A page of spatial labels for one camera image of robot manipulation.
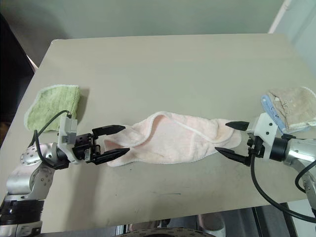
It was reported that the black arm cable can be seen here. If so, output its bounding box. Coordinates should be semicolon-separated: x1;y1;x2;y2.
27;110;72;171
249;148;316;220

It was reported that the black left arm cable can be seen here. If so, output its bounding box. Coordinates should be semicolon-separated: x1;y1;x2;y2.
27;110;72;171

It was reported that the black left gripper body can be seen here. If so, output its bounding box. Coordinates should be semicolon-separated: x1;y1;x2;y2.
72;132;102;163

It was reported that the dark furniture piece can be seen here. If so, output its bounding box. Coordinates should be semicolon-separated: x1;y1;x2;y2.
0;12;40;119

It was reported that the blue cloth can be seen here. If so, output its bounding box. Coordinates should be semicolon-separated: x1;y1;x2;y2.
260;93;311;134

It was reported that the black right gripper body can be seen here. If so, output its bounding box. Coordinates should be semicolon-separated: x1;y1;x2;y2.
246;134;266;159

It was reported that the white vertical post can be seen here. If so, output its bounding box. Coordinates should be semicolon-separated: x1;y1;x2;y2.
267;0;292;35

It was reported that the grey rounded shape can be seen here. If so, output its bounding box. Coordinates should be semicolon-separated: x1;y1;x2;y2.
197;212;227;237

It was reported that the folded beige towel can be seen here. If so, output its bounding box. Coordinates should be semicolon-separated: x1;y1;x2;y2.
268;86;316;129

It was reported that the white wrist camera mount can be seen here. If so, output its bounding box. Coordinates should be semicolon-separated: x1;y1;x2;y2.
246;112;279;162
58;116;81;165

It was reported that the pale pink towel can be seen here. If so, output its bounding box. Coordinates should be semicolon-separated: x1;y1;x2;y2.
102;111;242;168

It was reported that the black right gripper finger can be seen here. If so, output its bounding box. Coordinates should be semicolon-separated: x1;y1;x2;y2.
225;120;250;132
214;146;252;167

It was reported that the folded green towel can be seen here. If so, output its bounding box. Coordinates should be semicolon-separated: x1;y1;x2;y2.
24;84;81;133

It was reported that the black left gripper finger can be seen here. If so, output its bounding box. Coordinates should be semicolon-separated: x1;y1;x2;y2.
91;125;126;138
85;148;131;165

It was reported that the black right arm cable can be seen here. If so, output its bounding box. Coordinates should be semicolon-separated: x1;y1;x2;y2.
249;148;316;220

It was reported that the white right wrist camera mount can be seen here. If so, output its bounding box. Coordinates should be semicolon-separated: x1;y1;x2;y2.
246;112;279;162

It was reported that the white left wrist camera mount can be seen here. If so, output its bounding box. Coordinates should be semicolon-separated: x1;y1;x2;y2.
58;116;81;165

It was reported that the grey metal table leg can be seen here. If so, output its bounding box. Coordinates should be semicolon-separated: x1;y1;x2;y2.
285;202;312;237

